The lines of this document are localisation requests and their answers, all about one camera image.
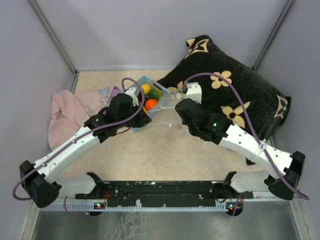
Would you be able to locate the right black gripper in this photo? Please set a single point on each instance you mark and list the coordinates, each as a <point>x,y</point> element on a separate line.
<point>200,105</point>

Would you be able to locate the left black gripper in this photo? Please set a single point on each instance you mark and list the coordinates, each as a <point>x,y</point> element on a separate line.
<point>143,119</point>

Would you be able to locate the green orange mango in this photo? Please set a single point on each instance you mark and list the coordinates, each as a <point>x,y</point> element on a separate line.
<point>144,109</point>

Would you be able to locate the clear dotted zip bag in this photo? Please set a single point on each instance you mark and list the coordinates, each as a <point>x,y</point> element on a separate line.
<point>163,114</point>

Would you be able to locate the light blue plastic basket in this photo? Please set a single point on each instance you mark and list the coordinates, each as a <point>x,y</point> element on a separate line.
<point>141,81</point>

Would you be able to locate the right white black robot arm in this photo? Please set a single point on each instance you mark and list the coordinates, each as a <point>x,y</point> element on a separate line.
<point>281,170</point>

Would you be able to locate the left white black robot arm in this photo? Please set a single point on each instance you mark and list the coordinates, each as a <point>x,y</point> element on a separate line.
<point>41,179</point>

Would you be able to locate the orange fruit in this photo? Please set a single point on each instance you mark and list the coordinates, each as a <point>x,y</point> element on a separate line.
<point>150,103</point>

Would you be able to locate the yellow lemon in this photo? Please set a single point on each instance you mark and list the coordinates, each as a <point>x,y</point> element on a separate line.
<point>146,88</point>

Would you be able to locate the green yellow mango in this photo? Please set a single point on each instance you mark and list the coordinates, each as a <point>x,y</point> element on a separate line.
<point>154,94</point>

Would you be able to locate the black floral pillow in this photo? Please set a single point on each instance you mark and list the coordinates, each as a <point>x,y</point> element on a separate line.
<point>232,90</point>

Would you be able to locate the pink cloth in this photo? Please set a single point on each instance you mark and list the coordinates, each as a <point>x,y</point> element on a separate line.
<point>69,112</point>

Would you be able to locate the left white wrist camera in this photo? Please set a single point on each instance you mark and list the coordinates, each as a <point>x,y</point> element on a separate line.
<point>133,93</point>

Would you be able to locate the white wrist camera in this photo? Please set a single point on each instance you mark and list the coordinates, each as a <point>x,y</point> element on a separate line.
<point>193,91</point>
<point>133,93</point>

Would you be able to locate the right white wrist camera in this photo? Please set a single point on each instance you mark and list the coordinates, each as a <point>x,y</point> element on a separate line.
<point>193,91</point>

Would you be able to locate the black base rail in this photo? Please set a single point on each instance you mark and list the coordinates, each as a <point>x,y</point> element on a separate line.
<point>161,193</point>

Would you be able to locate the white slotted cable duct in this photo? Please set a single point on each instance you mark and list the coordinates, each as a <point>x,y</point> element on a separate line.
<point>75,205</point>

